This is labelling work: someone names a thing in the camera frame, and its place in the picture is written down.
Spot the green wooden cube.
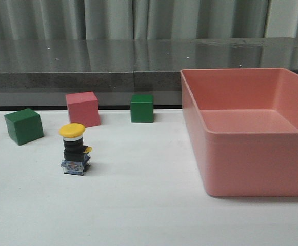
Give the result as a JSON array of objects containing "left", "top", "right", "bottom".
[
  {"left": 4, "top": 108, "right": 44, "bottom": 146},
  {"left": 130, "top": 94, "right": 154, "bottom": 123}
]

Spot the grey curtain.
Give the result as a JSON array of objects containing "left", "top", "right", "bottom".
[{"left": 0, "top": 1, "right": 298, "bottom": 40}]

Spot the green wooden cube right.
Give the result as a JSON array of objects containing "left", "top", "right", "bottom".
[{"left": 130, "top": 94, "right": 154, "bottom": 123}]

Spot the grey stone counter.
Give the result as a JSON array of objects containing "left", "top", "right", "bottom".
[{"left": 0, "top": 38, "right": 298, "bottom": 110}]

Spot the pink plastic bin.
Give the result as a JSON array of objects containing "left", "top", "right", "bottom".
[{"left": 181, "top": 68, "right": 298, "bottom": 196}]

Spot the pink wooden cube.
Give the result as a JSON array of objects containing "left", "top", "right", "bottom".
[{"left": 65, "top": 91, "right": 101, "bottom": 127}]

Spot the green wooden cube left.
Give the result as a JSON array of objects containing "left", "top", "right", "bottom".
[{"left": 4, "top": 108, "right": 44, "bottom": 146}]

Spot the yellow mushroom push button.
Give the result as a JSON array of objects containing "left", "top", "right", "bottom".
[{"left": 59, "top": 123, "right": 92, "bottom": 176}]

